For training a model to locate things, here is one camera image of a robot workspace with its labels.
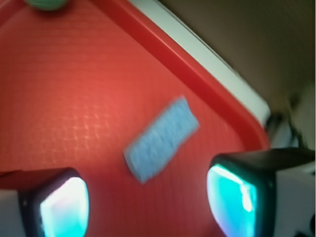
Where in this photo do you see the blue sponge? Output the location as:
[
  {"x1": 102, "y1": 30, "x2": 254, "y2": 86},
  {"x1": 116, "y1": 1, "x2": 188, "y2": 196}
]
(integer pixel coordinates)
[{"x1": 123, "y1": 97, "x2": 199, "y2": 184}]

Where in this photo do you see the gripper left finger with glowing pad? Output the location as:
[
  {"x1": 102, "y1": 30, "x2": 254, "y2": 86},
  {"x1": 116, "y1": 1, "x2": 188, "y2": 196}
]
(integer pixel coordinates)
[{"x1": 18, "y1": 167, "x2": 89, "y2": 237}]

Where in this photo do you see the red plastic tray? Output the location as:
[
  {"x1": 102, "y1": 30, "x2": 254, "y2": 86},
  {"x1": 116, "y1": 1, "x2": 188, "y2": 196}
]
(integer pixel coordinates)
[{"x1": 0, "y1": 0, "x2": 269, "y2": 237}]

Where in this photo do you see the green knitted ball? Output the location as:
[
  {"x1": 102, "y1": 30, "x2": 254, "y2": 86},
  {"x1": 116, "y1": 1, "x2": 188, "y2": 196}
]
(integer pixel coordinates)
[{"x1": 24, "y1": 0, "x2": 69, "y2": 11}]

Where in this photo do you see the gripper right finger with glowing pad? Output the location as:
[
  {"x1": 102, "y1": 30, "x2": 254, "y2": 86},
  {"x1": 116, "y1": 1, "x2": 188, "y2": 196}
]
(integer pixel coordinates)
[{"x1": 206, "y1": 148, "x2": 316, "y2": 237}]

